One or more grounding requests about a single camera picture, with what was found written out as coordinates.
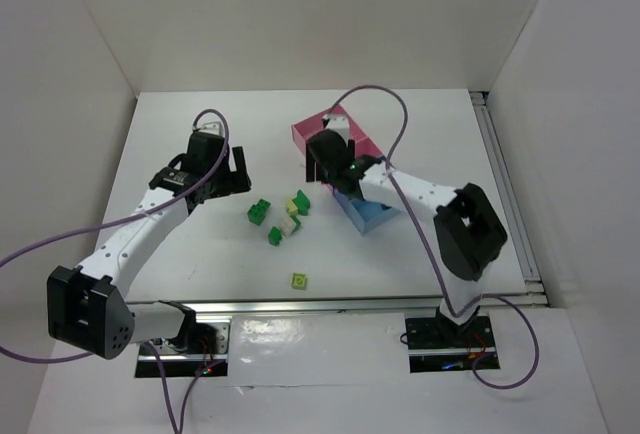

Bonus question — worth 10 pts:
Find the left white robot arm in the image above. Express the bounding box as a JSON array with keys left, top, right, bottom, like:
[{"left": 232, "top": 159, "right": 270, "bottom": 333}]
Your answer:
[{"left": 47, "top": 118, "right": 251, "bottom": 360}]

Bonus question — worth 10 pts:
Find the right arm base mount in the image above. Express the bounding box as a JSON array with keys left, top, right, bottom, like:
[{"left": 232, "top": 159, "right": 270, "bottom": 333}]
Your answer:
[{"left": 399, "top": 316, "right": 500, "bottom": 374}]

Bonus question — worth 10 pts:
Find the pale yellow curved lego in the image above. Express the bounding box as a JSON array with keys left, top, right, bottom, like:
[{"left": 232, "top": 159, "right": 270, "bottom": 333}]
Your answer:
[{"left": 285, "top": 199, "right": 299, "bottom": 216}]

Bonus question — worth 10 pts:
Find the white lego brick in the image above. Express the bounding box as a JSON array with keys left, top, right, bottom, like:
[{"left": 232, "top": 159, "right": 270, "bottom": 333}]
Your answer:
[{"left": 279, "top": 216, "right": 297, "bottom": 237}]

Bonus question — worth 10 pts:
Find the green curved lego top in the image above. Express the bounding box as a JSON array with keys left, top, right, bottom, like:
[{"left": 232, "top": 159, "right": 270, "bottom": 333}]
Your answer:
[{"left": 293, "top": 190, "right": 311, "bottom": 209}]

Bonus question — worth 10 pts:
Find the purple cable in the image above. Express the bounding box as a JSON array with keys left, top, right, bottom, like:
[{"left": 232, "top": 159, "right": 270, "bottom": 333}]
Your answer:
[
  {"left": 0, "top": 109, "right": 231, "bottom": 434},
  {"left": 327, "top": 83, "right": 540, "bottom": 389}
]

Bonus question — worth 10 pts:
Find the green stepped lego block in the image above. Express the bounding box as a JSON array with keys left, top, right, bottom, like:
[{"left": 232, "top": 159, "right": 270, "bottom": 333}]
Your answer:
[{"left": 247, "top": 199, "right": 271, "bottom": 226}]

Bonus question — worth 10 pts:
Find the aluminium rail right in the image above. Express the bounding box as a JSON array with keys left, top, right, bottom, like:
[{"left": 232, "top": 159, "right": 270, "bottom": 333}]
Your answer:
[{"left": 469, "top": 91, "right": 549, "bottom": 307}]

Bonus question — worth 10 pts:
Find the small pink bin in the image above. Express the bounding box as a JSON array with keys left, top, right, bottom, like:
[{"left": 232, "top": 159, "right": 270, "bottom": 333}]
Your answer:
[{"left": 349, "top": 118, "right": 383, "bottom": 158}]

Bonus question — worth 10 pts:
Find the aluminium rail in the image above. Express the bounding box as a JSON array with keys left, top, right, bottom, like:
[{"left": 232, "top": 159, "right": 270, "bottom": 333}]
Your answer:
[
  {"left": 119, "top": 295, "right": 451, "bottom": 323},
  {"left": 469, "top": 91, "right": 549, "bottom": 307}
]

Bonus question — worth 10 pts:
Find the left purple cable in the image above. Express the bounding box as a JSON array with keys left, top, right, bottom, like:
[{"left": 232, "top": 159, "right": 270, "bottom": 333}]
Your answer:
[{"left": 0, "top": 109, "right": 231, "bottom": 434}]

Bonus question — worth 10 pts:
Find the lime square lego front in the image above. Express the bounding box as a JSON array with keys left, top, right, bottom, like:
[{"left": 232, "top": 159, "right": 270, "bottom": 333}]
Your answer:
[{"left": 291, "top": 273, "right": 308, "bottom": 290}]

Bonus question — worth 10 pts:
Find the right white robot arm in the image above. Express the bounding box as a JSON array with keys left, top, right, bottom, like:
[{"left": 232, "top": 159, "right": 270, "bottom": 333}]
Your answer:
[{"left": 305, "top": 113, "right": 508, "bottom": 337}]

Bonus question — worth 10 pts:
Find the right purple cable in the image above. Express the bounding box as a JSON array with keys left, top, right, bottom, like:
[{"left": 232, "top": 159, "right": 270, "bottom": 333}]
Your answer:
[{"left": 327, "top": 83, "right": 540, "bottom": 389}]

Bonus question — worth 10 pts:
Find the green lego plate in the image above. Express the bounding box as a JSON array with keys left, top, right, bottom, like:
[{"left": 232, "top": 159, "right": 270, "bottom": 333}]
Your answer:
[{"left": 305, "top": 153, "right": 324, "bottom": 183}]

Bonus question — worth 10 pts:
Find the light blue bin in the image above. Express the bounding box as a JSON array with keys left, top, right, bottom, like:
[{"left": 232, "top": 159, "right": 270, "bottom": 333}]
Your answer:
[{"left": 342, "top": 199, "right": 400, "bottom": 236}]

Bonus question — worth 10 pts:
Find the aluminium rail front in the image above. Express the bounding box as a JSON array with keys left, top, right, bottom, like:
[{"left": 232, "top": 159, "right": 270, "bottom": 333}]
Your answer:
[{"left": 119, "top": 295, "right": 451, "bottom": 323}]

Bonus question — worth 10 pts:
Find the green lego on white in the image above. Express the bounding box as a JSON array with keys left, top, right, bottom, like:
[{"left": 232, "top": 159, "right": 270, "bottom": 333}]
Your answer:
[{"left": 291, "top": 216, "right": 301, "bottom": 231}]

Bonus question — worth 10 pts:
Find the large pink bin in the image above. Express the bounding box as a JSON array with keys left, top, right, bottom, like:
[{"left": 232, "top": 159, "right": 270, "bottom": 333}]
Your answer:
[{"left": 291, "top": 106, "right": 351, "bottom": 154}]

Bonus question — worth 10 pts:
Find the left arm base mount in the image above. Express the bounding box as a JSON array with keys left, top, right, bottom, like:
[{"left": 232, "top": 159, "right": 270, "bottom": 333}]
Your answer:
[{"left": 134, "top": 319, "right": 231, "bottom": 379}]

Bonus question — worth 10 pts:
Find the small green curved lego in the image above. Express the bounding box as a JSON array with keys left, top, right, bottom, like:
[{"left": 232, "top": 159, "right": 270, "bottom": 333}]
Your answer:
[{"left": 267, "top": 226, "right": 283, "bottom": 246}]

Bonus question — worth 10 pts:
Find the purple bin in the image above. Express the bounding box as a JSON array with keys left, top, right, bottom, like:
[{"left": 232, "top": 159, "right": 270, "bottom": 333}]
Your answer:
[{"left": 333, "top": 189, "right": 365, "bottom": 210}]

